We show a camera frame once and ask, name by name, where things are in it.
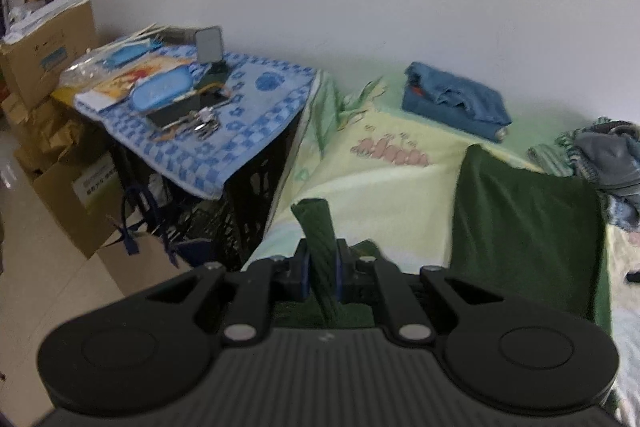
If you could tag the open brown cardboard box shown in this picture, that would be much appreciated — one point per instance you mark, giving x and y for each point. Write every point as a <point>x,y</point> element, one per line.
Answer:
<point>135,267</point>

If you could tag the blue oval container lid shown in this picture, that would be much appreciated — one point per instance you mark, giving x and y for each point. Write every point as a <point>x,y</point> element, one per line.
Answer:
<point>162,89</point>

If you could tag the crumpled brown paper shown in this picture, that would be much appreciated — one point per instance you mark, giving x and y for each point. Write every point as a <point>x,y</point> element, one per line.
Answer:
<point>45,132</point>

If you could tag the cardboard box with white label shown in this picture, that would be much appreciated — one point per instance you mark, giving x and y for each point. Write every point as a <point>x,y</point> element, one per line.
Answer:
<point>70,202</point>

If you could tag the bunch of keys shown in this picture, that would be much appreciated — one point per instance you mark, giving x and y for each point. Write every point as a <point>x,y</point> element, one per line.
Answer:
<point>200,124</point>

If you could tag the blue flat container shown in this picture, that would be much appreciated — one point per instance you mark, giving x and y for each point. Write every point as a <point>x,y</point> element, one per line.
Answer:
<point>125,56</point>

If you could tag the green white thin-striped shirt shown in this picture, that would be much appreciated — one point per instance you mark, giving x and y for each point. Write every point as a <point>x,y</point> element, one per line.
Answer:
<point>552,154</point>

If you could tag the dark blue folded sweater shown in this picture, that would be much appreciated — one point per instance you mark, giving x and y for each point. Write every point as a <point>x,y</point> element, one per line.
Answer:
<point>450,114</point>

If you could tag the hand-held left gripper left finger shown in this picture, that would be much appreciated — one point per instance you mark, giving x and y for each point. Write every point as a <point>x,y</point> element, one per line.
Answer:
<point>301,269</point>

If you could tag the green white striped sweater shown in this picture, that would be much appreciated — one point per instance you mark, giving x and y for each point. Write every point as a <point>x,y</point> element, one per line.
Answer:
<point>525,227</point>

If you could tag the stack of white papers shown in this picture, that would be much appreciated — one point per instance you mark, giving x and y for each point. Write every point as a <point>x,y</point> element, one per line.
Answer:
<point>40,14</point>

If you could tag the black tray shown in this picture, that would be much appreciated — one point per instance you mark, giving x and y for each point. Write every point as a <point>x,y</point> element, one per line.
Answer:
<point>167,117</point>

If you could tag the light blue folded garment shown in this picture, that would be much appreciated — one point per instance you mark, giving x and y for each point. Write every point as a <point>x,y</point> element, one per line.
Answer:
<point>460,89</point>

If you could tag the blue patterned cloth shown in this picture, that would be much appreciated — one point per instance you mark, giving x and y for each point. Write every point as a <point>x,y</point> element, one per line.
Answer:
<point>250,107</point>

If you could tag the cartoon picture book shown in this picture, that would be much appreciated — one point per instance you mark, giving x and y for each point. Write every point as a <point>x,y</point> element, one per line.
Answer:
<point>120,82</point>

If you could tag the large cardboard box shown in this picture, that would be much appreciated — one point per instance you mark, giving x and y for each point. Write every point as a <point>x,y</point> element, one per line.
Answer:
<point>50,52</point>

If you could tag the white sticks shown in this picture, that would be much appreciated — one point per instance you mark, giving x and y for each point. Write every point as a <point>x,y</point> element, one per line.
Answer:
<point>130,38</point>

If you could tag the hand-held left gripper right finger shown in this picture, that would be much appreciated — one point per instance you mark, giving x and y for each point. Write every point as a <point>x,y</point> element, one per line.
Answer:
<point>340,272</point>

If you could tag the grey blue striped sweater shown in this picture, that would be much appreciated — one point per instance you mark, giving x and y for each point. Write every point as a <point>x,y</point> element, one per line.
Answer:
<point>615,162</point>

